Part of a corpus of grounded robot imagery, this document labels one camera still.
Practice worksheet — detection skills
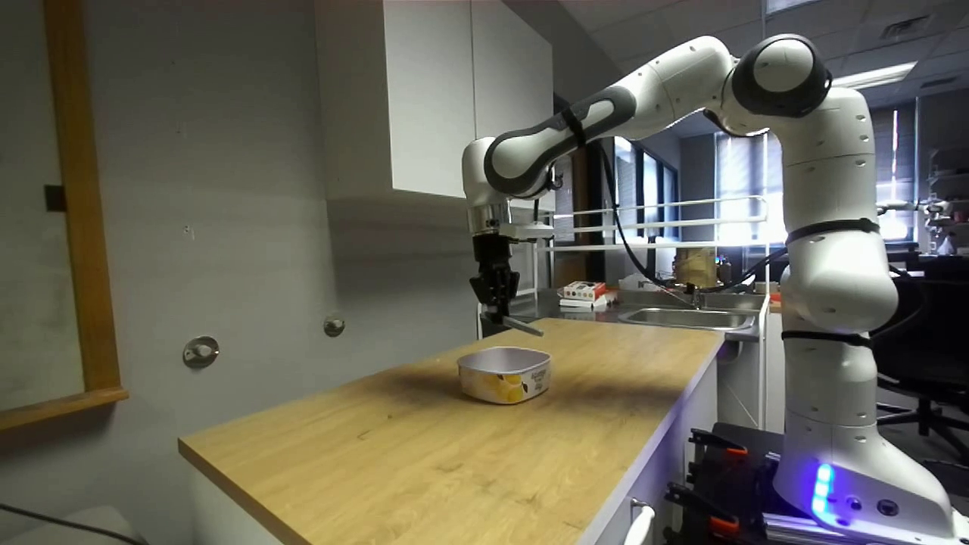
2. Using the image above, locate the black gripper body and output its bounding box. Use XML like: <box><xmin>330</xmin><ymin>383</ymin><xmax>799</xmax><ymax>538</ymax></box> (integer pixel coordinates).
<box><xmin>468</xmin><ymin>231</ymin><xmax>518</xmax><ymax>273</ymax></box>

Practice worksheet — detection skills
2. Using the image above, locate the green marker with grey barrel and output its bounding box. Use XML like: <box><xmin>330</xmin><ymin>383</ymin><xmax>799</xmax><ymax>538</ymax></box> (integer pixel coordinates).
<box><xmin>500</xmin><ymin>314</ymin><xmax>546</xmax><ymax>338</ymax></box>

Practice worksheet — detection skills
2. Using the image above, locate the red white box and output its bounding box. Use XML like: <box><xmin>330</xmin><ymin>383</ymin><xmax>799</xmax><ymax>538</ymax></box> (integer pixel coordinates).
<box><xmin>557</xmin><ymin>280</ymin><xmax>619</xmax><ymax>314</ymax></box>

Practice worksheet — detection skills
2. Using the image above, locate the round silver metal tin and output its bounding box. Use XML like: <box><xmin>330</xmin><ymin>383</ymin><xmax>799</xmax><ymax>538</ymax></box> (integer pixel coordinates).
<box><xmin>455</xmin><ymin>345</ymin><xmax>555</xmax><ymax>408</ymax></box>

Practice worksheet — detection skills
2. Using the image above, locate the brown paper bag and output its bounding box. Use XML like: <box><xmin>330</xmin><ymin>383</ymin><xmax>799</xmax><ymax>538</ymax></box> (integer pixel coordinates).
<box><xmin>672</xmin><ymin>246</ymin><xmax>725</xmax><ymax>293</ymax></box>

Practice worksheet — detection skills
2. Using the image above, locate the red black clamp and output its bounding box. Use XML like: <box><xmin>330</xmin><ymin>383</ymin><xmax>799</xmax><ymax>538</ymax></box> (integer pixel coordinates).
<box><xmin>665</xmin><ymin>427</ymin><xmax>780</xmax><ymax>542</ymax></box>

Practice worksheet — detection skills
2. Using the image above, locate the black office chair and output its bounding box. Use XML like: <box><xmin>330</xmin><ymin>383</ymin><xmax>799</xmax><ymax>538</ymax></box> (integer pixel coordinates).
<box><xmin>869</xmin><ymin>263</ymin><xmax>969</xmax><ymax>469</ymax></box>

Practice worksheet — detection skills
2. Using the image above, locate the ceiling light panel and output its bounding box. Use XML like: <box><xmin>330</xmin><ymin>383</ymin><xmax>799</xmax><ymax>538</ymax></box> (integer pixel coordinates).
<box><xmin>832</xmin><ymin>58</ymin><xmax>921</xmax><ymax>93</ymax></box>

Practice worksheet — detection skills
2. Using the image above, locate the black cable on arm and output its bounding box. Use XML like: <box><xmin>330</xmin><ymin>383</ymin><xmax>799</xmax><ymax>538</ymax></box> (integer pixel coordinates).
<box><xmin>552</xmin><ymin>90</ymin><xmax>700</xmax><ymax>298</ymax></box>

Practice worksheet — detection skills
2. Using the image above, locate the white wire rack shelf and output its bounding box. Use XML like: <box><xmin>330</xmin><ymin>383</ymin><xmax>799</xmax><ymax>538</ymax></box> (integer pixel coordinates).
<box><xmin>508</xmin><ymin>190</ymin><xmax>799</xmax><ymax>336</ymax></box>

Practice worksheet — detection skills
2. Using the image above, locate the white wall cabinet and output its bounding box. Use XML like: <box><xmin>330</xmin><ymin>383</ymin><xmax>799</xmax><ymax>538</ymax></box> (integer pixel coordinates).
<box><xmin>311</xmin><ymin>0</ymin><xmax>557</xmax><ymax>203</ymax></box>

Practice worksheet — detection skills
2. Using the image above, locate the wooden window frame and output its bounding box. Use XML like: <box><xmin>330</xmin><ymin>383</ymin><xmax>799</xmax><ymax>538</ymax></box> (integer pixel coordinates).
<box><xmin>0</xmin><ymin>0</ymin><xmax>131</xmax><ymax>436</ymax></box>

